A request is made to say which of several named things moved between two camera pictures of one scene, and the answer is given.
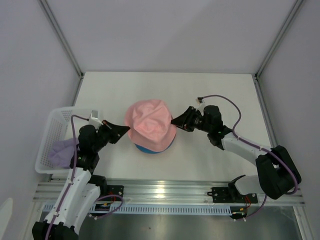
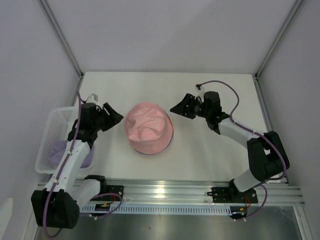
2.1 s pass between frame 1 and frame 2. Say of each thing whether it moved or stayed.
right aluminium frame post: stayed
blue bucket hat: moved
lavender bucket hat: stayed
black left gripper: moved
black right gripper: moved
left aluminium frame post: stayed
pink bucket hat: stayed
